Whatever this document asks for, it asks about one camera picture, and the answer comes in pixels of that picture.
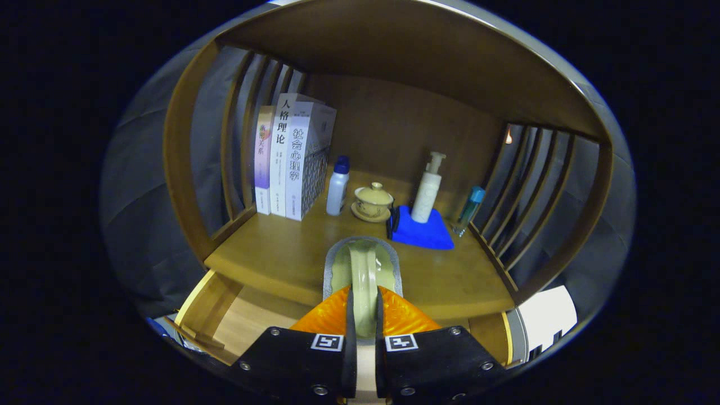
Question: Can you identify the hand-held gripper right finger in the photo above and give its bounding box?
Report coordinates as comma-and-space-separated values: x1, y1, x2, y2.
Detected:
374, 285, 507, 405

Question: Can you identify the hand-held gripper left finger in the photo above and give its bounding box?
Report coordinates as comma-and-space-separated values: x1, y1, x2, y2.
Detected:
229, 285, 359, 405

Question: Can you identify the brown wooden drawer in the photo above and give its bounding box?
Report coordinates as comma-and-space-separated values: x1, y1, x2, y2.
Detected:
173, 269, 516, 405

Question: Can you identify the wooden countertop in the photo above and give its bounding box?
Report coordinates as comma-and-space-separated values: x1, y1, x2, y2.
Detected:
204, 169, 515, 321

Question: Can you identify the brown wooden cabinet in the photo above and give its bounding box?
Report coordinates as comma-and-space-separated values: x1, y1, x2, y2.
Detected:
162, 0, 614, 307

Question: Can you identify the blue folded cloth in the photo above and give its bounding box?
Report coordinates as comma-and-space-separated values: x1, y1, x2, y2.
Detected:
386, 205, 455, 251

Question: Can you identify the yellow lidded teacup with saucer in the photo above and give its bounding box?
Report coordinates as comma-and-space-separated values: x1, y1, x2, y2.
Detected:
351, 182, 395, 223

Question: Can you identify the white bottle blue cap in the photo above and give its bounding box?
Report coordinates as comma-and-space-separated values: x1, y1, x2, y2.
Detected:
326, 155, 351, 217

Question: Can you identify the white pump bottle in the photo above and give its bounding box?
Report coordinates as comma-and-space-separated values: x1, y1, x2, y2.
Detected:
411, 151, 447, 224

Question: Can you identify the teal clear bottle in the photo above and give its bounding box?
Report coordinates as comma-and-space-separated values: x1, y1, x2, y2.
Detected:
452, 186, 487, 237

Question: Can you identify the pink purple book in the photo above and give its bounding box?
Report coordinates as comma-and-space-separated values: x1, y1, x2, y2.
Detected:
254, 105, 276, 215

